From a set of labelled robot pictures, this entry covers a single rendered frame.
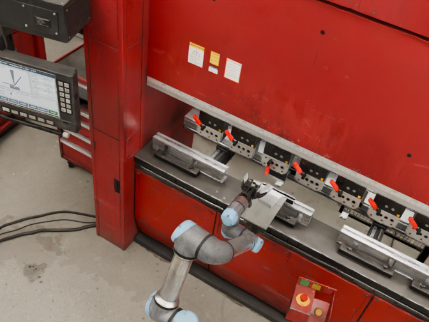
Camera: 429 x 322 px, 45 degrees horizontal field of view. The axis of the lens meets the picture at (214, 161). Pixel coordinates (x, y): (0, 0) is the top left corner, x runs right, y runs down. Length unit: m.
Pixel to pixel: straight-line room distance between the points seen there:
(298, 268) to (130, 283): 1.20
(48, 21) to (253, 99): 1.01
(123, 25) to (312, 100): 0.95
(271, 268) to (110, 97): 1.36
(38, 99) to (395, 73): 1.68
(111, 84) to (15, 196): 1.68
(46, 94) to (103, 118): 0.42
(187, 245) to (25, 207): 2.15
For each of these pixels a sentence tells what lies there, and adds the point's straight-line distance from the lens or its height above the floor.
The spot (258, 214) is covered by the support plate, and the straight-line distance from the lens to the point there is 2.75.
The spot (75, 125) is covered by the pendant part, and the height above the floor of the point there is 1.30.
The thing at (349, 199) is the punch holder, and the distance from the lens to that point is 2.68.
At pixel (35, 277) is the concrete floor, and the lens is 3.70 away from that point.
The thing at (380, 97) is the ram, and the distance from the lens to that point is 2.29.
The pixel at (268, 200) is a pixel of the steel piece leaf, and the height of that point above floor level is 1.00.
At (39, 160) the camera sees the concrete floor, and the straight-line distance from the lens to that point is 4.41.
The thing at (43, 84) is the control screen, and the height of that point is 1.50.
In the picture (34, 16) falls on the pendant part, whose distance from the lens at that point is 2.48.
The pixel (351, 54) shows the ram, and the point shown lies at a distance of 2.24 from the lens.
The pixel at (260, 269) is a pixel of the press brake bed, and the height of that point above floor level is 0.47.
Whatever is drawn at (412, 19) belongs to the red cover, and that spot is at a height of 2.21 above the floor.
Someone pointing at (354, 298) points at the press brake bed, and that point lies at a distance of 3.02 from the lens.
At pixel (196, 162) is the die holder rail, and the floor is 0.89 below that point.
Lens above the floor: 3.07
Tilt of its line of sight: 44 degrees down
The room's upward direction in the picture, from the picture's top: 9 degrees clockwise
